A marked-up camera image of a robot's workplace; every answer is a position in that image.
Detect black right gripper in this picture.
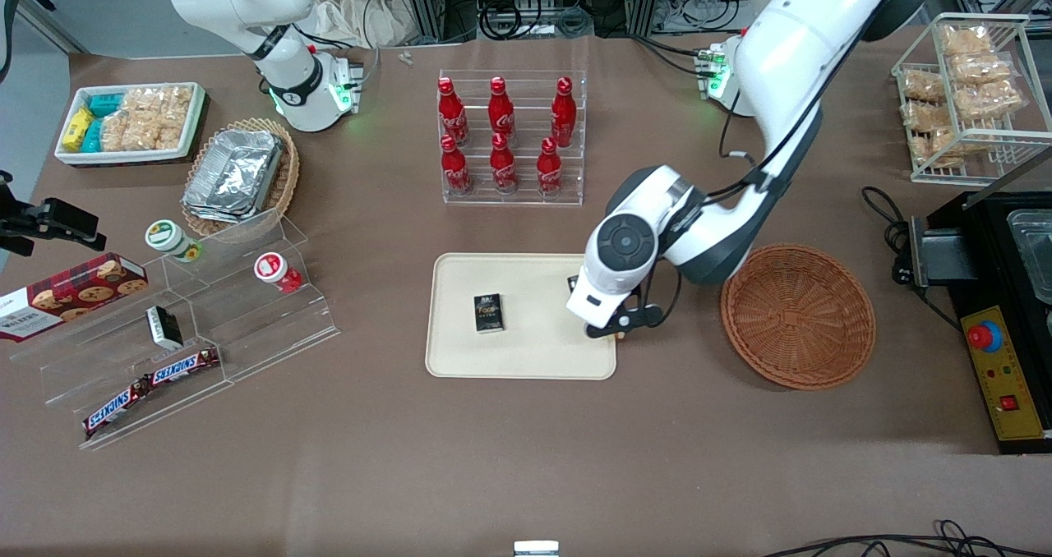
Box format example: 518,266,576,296
0,171,108,256

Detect beige plastic tray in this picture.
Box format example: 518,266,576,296
425,252,617,380

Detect oval light wicker basket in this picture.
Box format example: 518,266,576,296
180,117,302,240

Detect round brown wicker basket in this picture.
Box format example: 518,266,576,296
721,244,877,391

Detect red tartan cookie box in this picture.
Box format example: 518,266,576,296
0,253,150,343

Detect white rectangular plastic bin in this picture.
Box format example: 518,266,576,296
54,82,207,167

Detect small black card box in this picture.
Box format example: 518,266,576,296
473,293,505,334

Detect green lid yogurt cup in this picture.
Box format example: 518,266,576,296
145,219,205,265

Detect clear acrylic bottle rack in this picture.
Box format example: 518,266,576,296
438,69,589,207

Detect yellow snack pack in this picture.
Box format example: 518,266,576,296
61,107,95,153

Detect clear rice cracker bag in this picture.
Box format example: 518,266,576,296
160,86,195,150
99,110,134,153
123,88,167,152

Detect red cola bottle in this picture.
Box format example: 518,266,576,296
550,76,579,150
489,133,519,195
537,136,565,197
487,76,518,141
440,135,474,196
437,77,470,148

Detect small black white box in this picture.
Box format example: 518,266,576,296
145,305,185,352

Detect stacked foil containers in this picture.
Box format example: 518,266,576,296
182,129,285,223

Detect snickers chocolate bar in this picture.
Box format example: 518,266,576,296
82,375,155,440
143,346,222,388

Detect clear acrylic stepped shelf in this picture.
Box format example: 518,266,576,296
12,208,341,451

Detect red lid yogurt cup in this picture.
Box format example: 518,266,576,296
253,251,304,295

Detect black curved bar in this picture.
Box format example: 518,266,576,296
0,0,32,83

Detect beige cloth bag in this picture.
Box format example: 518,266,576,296
306,0,430,49

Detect clear bagged pastry snack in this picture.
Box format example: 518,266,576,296
948,53,1013,87
902,100,956,133
956,80,1026,122
939,23,994,57
902,70,948,104
914,125,990,169

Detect black machine housing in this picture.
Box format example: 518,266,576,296
907,189,1052,456

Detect yellow emergency stop box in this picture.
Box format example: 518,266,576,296
959,304,1050,444

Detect clear plastic container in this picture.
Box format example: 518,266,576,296
1006,209,1052,305

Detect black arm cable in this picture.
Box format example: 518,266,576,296
718,0,913,206

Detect black coiled cable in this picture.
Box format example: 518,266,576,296
479,0,545,42

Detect black table cable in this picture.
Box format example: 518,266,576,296
861,186,964,333

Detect black floor cable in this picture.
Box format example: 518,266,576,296
760,519,1052,557

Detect white wire basket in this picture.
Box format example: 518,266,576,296
892,12,1052,186

